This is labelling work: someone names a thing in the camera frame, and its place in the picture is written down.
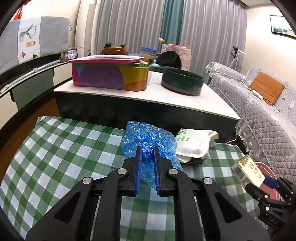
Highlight white power strip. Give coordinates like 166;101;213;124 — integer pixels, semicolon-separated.
252;90;263;100

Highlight black hat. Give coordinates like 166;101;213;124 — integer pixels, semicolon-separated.
156;51;182;69

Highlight dark tv cabinet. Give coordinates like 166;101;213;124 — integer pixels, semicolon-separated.
1;60;72;128

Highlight red wall ornament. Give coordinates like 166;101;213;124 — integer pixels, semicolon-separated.
13;0;31;21

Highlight pink trash bucket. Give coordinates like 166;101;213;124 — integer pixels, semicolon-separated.
255;162;281;201

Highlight white top coffee table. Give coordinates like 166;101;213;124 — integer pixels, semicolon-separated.
54;72;241;143

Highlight white power cable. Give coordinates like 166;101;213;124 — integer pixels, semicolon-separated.
226;69;255;144

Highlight grey quilted sofa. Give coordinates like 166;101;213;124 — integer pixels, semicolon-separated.
205;62;295;182

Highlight white floor air conditioner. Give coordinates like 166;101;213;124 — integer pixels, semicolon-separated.
75;0;97;58

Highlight covered television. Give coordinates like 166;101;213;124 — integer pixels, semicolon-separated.
1;16;70;73

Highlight stacked coloured bowls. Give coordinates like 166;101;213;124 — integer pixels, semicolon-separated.
139;47;157;60

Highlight cream paper bag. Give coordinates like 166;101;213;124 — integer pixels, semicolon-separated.
175;128;219;164

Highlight cream cardboard box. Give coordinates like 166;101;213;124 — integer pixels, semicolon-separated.
231;155;265;188

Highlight grey curtains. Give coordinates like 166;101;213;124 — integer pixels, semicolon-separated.
93;1;247;75

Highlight pink quilted basket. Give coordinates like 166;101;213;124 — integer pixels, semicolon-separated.
161;44;191;71

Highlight blue plastic bag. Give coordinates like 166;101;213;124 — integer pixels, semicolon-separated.
122;120;183;188

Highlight colourful storage box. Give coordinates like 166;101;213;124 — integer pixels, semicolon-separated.
70;55;154;91

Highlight orange cushion far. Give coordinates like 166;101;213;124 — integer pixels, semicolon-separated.
248;72;285;105

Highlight teal curtain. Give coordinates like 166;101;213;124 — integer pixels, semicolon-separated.
160;0;185;44

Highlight dark green round tin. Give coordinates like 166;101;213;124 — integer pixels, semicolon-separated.
161;67;204;96

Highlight green checkered tablecloth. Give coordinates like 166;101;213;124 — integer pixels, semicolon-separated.
0;115;266;241

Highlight wall picture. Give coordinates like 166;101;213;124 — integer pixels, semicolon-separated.
270;15;295;38

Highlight brown figurine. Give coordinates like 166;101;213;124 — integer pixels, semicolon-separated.
100;42;128;55

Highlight small photo frame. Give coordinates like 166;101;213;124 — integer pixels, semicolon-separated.
64;49;78;60

